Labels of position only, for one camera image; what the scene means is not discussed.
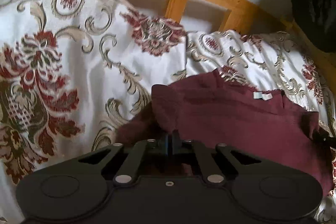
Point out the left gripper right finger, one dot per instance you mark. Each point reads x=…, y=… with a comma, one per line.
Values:
x=216, y=166

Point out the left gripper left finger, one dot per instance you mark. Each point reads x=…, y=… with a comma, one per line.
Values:
x=118, y=165

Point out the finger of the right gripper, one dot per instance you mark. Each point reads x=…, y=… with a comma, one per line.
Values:
x=324, y=140

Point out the white floral bedspread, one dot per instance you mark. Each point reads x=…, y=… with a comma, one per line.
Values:
x=74, y=71

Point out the maroon knit sweater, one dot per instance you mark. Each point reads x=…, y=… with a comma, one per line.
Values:
x=208, y=109

